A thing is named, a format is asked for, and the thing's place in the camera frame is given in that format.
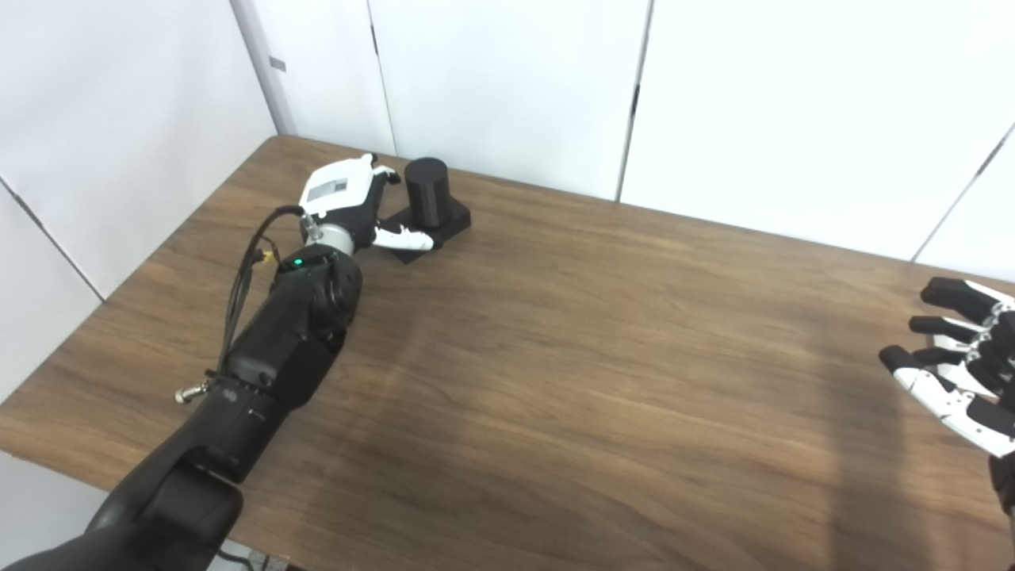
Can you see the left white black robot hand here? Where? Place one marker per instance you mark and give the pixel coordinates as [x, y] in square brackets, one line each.
[337, 186]

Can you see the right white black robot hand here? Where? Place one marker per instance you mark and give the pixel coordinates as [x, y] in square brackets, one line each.
[951, 400]

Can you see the black peg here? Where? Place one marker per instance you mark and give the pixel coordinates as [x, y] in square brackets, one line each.
[428, 190]

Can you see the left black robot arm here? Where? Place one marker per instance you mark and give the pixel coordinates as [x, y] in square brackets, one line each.
[277, 349]

